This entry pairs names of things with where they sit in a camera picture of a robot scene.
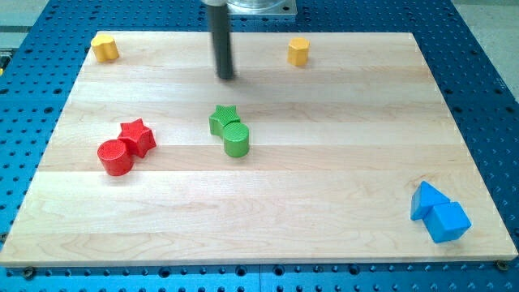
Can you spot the yellow hexagon block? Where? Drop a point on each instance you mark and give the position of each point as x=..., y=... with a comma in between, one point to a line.
x=298, y=51

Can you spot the silver robot base flange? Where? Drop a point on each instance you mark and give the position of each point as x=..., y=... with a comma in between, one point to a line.
x=262, y=7

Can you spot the light wooden board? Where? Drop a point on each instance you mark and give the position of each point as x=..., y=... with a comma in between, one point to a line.
x=337, y=150

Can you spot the green cylinder block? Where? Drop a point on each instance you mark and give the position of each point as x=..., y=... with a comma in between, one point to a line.
x=236, y=139

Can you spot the green star block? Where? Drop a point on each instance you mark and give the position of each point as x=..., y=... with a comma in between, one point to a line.
x=221, y=117

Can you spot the red star block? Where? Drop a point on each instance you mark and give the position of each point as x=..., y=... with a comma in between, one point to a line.
x=138, y=138

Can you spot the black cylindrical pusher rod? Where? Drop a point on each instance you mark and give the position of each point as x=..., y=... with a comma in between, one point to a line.
x=218, y=23

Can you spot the red cylinder block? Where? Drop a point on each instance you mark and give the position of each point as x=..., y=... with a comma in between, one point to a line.
x=115, y=157

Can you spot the blue triangle block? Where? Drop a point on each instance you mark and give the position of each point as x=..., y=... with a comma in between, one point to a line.
x=424, y=199

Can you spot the yellow heart block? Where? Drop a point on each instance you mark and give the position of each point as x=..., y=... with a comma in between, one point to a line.
x=104, y=48

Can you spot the blue cube block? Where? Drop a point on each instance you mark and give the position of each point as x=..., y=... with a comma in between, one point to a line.
x=446, y=222

